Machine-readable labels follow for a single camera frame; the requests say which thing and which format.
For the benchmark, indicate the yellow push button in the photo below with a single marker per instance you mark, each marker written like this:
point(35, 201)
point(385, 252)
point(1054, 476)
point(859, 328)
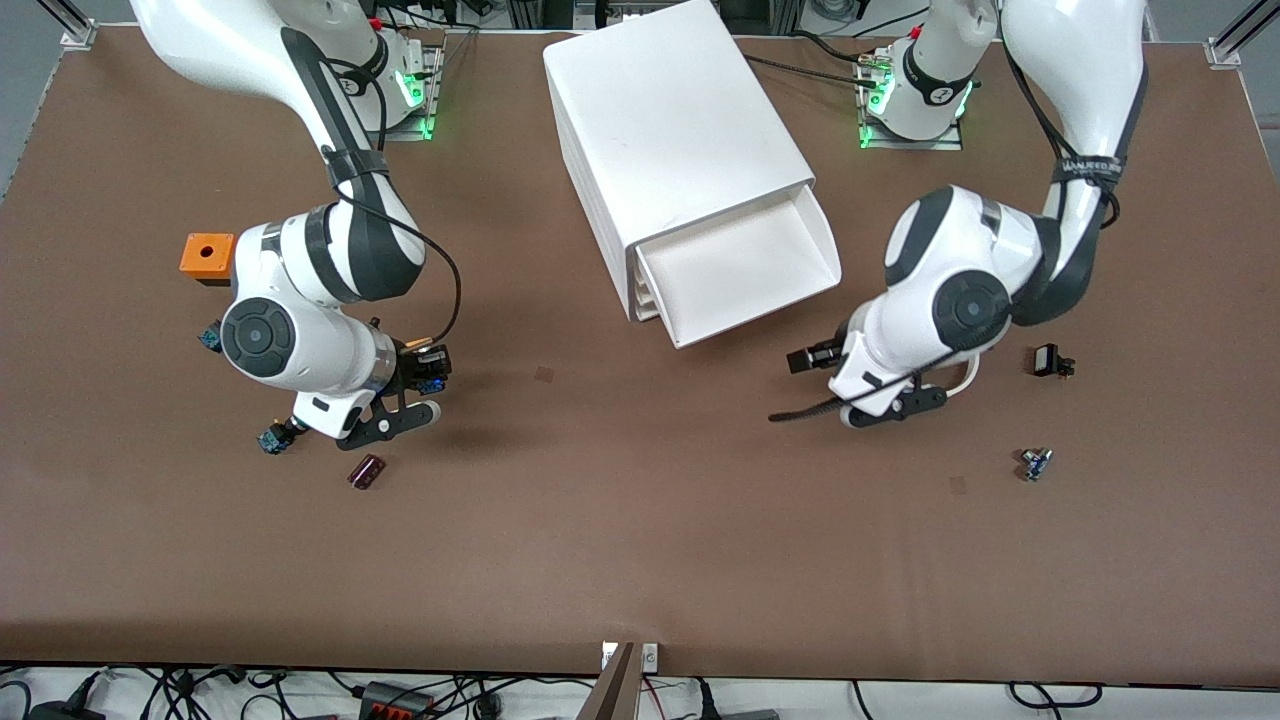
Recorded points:
point(433, 386)

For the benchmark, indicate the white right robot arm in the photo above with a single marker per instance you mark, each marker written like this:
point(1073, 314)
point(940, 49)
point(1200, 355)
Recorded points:
point(300, 260)

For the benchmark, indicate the green push button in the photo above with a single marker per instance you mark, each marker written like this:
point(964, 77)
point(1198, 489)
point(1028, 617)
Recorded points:
point(272, 440)

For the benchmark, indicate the red push button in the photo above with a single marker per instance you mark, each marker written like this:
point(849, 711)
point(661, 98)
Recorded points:
point(210, 340)

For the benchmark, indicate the white drawer cabinet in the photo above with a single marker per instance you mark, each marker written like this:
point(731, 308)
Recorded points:
point(670, 110)

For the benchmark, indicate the dark red capacitor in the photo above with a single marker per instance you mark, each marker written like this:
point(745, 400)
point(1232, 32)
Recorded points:
point(366, 472)

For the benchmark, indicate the white curved plastic piece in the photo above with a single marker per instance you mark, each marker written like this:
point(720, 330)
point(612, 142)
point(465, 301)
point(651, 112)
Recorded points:
point(975, 372)

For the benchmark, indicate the small black electronic component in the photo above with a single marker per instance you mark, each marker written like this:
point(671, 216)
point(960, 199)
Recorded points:
point(1047, 360)

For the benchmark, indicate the orange box with hole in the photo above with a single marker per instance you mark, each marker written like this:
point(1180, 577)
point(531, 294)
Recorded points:
point(205, 255)

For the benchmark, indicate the small blue electronic component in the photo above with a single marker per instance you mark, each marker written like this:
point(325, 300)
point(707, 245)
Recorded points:
point(1036, 465)

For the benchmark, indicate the black red power strip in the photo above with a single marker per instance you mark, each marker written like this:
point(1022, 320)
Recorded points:
point(395, 703)

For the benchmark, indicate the black plug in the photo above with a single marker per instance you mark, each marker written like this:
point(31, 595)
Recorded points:
point(706, 700)

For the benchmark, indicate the grey angled support beam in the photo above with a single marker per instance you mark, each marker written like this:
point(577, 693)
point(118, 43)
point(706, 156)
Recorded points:
point(612, 695)

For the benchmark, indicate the black power adapter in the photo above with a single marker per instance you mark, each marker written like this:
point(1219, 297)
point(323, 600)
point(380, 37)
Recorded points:
point(60, 712)

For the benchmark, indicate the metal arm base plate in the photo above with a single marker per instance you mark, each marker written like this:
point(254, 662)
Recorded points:
point(950, 145)
point(425, 125)

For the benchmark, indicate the small white bracket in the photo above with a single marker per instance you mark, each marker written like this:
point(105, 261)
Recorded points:
point(650, 657)
point(607, 657)

